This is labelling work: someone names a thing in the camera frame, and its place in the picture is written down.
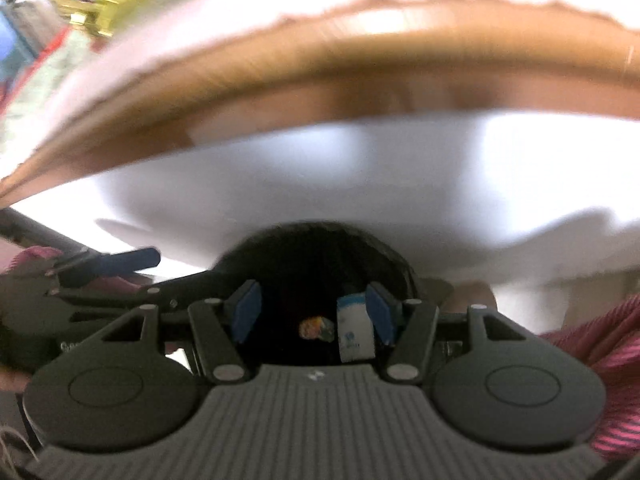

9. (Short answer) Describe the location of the small colourful wrapper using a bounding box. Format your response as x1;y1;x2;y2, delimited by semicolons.
298;316;335;343

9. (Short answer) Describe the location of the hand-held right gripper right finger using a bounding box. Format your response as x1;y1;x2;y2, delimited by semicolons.
365;281;538;385

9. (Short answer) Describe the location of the person's leg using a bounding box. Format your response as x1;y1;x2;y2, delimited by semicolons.
542;295;640;461
0;245;151;301

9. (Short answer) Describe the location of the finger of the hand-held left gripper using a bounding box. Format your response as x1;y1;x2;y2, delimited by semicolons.
47;270;236;313
50;247;162;288

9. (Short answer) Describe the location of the large gold foil wrapper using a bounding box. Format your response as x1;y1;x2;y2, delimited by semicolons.
42;0;116;38

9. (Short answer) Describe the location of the person's left hand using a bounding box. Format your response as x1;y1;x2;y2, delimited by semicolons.
0;365;31;392

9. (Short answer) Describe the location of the beige slipper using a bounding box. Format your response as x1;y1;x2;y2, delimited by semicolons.
445;280;498;316

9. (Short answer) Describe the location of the person's left leg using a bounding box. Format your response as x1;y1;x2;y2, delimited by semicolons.
0;245;151;301

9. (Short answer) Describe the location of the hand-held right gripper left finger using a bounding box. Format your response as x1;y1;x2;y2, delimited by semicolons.
100;280;263;383

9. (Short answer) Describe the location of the black lined trash bin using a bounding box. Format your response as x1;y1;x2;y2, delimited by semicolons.
210;220;456;366

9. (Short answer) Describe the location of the white and blue carton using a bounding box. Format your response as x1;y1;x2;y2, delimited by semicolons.
336;294;376;362

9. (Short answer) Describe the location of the person's right leg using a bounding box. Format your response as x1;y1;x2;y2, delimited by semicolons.
542;295;640;461

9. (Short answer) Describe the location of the wooden bed frame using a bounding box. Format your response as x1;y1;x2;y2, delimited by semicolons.
0;0;640;281

